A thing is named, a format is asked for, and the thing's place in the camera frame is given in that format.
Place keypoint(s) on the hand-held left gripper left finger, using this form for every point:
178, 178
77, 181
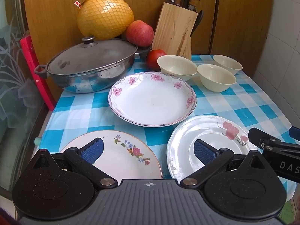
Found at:
93, 150

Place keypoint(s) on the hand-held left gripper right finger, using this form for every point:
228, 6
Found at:
204, 150

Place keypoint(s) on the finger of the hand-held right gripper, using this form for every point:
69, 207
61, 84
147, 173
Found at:
256, 137
295, 133

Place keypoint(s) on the white plate with pink flower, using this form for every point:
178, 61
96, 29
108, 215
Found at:
185, 131

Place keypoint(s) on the gold rim flower plate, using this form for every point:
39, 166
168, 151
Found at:
121, 159

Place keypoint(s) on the cream plastic bowl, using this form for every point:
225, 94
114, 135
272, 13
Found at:
228, 64
215, 78
175, 66

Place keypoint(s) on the pink flower border plate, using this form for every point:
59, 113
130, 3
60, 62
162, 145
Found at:
152, 100

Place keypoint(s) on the blue checked tablecloth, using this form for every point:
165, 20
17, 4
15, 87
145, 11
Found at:
77, 112

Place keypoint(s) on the green foam floor mat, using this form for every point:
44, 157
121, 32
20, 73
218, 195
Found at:
288, 208

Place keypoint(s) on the teal plastic knob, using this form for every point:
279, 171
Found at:
37, 141

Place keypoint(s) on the steel cooking pot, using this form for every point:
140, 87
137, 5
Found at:
93, 80

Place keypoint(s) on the glass pot lid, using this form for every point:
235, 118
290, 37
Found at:
93, 54

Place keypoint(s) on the red board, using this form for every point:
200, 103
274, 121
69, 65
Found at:
35, 70

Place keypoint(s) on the frosted glass door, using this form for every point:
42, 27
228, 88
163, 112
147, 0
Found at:
14, 86

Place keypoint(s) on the red tomato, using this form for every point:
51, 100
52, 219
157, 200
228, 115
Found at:
154, 58

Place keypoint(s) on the red apple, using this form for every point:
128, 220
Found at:
139, 34

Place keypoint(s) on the wooden knife block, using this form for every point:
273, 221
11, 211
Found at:
174, 28

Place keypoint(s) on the pomelo in yellow net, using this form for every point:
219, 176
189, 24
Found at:
105, 16

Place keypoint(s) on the wooden cabinet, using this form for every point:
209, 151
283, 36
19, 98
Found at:
58, 4

